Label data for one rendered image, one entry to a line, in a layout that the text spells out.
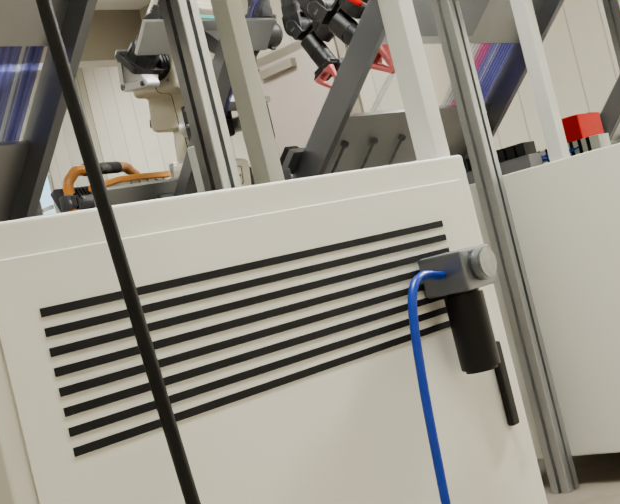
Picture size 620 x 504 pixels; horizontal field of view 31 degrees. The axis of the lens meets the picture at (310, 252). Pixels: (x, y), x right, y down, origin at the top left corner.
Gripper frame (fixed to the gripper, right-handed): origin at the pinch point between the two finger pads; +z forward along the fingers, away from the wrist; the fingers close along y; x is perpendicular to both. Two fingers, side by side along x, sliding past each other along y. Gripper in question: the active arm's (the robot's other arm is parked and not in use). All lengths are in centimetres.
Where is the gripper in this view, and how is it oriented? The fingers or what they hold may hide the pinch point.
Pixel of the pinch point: (393, 69)
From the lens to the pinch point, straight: 263.3
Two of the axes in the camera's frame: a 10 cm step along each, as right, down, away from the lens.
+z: 6.5, 6.4, -4.1
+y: 6.3, -1.5, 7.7
